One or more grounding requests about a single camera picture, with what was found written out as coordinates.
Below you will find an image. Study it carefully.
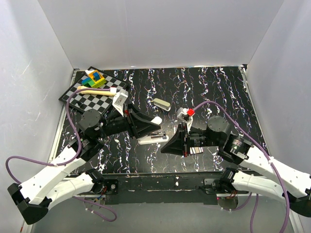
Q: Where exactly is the colourful toy block stack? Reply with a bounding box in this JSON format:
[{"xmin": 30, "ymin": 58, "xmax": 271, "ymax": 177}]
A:
[{"xmin": 82, "ymin": 70, "xmax": 106, "ymax": 88}]

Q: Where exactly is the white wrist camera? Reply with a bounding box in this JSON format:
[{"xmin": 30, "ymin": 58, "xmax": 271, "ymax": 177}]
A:
[
  {"xmin": 176, "ymin": 107, "xmax": 195, "ymax": 132},
  {"xmin": 112, "ymin": 89, "xmax": 128, "ymax": 117}
]

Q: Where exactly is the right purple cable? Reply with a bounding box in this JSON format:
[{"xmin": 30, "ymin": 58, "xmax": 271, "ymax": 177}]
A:
[{"xmin": 194, "ymin": 101, "xmax": 291, "ymax": 233}]

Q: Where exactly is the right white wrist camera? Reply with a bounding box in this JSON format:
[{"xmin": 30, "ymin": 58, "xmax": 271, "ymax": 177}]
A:
[{"xmin": 176, "ymin": 107, "xmax": 195, "ymax": 132}]

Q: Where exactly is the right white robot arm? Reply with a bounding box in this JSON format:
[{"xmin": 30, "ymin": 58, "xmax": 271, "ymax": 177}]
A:
[{"xmin": 161, "ymin": 116, "xmax": 311, "ymax": 217}]

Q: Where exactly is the white stapler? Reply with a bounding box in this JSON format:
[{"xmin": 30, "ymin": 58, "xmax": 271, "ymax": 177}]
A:
[{"xmin": 138, "ymin": 116, "xmax": 169, "ymax": 145}]

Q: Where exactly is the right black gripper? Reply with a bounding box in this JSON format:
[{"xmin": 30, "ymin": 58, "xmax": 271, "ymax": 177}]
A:
[{"xmin": 160, "ymin": 122, "xmax": 222, "ymax": 157}]

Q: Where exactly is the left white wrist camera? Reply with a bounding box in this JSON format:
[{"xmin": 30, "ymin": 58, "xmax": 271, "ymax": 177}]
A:
[{"xmin": 112, "ymin": 89, "xmax": 128, "ymax": 117}]

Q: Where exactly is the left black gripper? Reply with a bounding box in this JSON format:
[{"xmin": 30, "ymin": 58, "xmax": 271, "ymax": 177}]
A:
[{"xmin": 95, "ymin": 101, "xmax": 161, "ymax": 138}]

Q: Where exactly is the wooden cylinder peg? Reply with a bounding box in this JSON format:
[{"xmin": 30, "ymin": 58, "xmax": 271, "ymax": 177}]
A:
[{"xmin": 77, "ymin": 86, "xmax": 117, "ymax": 96}]

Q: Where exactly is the grey beige stapler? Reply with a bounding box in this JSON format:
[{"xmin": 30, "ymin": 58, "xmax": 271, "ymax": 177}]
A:
[{"xmin": 153, "ymin": 98, "xmax": 171, "ymax": 112}]

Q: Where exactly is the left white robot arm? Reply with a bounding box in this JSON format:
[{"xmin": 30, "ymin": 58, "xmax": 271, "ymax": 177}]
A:
[{"xmin": 8, "ymin": 103, "xmax": 162, "ymax": 225}]

